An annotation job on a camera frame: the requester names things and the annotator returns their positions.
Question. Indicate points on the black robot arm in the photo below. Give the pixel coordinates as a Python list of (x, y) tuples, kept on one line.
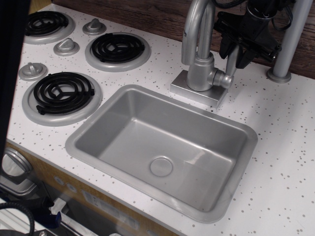
[(268, 9)]

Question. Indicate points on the silver oven door handle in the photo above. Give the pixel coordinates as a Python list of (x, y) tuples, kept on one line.
[(25, 189)]

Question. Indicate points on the silver faucet lever handle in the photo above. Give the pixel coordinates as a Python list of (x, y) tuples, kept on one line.
[(233, 56)]

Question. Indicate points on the back right stove burner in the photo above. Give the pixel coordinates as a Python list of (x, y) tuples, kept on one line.
[(117, 52)]

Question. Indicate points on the grey support pole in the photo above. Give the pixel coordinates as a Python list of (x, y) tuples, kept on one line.
[(280, 72)]

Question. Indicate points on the silver oven dial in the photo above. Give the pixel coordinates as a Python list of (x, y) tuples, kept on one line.
[(15, 167)]

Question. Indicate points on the stove burner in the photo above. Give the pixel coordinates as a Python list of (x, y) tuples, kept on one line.
[(117, 52), (62, 99), (44, 27)]

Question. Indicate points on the grey toy sink basin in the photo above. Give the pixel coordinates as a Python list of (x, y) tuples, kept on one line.
[(187, 158)]

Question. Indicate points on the front right stove burner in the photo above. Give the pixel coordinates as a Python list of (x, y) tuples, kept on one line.
[(62, 99)]

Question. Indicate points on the silver knob front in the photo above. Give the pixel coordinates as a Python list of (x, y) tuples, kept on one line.
[(33, 72)]

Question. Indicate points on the blue clamp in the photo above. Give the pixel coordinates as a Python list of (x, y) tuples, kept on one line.
[(54, 221)]

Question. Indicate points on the silver knob middle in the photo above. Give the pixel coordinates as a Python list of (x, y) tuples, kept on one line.
[(67, 47)]

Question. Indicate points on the back left stove burner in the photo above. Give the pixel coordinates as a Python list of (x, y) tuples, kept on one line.
[(44, 27)]

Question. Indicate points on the silver knob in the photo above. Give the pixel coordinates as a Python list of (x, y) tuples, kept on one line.
[(94, 27), (67, 47), (33, 72)]

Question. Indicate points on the silver toy faucet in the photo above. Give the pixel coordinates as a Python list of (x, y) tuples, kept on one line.
[(202, 82)]

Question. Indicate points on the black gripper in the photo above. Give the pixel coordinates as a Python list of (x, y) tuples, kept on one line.
[(250, 33)]

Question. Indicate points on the silver knob back right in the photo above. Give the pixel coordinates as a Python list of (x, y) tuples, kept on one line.
[(94, 27)]

